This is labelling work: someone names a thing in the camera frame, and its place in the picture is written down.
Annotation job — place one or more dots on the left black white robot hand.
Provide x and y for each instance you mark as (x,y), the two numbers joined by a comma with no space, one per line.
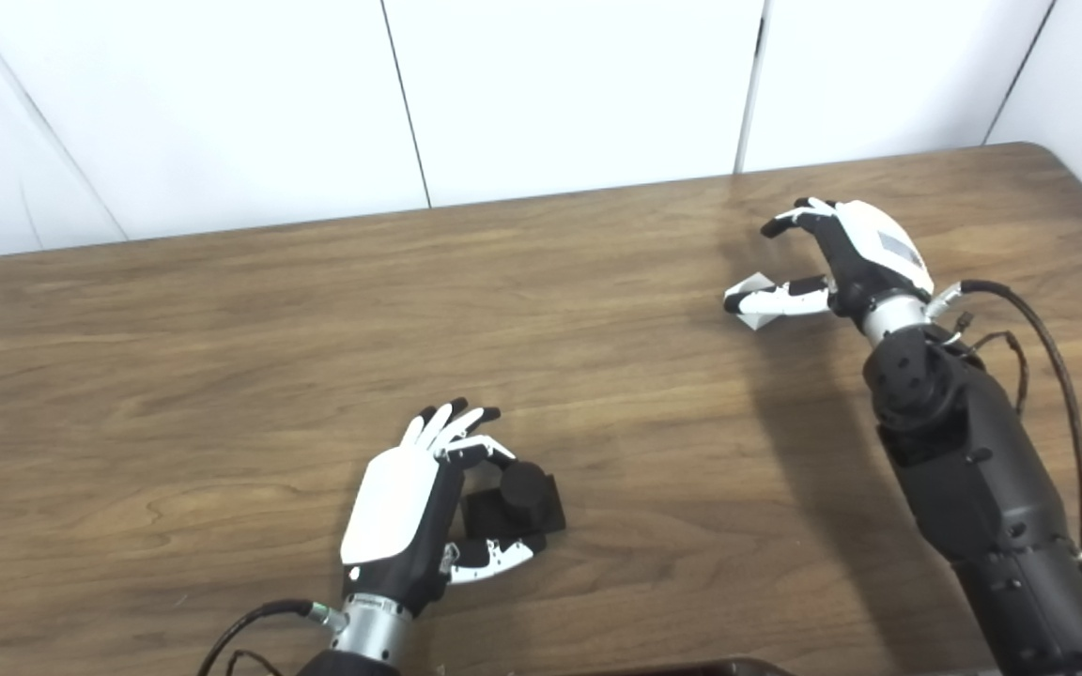
(395,507)

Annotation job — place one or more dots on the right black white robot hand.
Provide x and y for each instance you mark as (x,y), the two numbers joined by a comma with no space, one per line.
(870,253)

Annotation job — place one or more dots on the white square piece with hole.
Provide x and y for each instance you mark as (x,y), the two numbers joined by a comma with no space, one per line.
(757,282)

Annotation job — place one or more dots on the black peg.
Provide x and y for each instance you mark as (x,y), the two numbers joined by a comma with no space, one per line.
(522,498)

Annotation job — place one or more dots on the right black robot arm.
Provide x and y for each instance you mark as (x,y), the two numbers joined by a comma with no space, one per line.
(973,479)

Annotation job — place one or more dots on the dark robot torso edge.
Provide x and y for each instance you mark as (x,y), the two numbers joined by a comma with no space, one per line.
(691,668)

